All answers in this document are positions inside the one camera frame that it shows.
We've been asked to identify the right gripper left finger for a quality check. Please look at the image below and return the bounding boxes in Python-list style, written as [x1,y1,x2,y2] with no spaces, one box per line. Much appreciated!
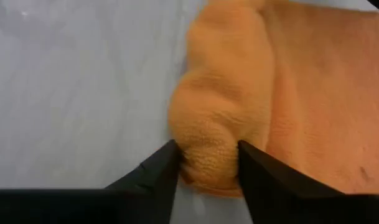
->
[0,139,182,224]

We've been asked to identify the orange towel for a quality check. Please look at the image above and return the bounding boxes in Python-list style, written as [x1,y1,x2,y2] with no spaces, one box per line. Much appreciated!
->
[167,0,379,198]

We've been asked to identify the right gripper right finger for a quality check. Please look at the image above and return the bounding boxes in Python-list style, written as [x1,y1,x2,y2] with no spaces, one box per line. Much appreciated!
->
[237,139,379,224]

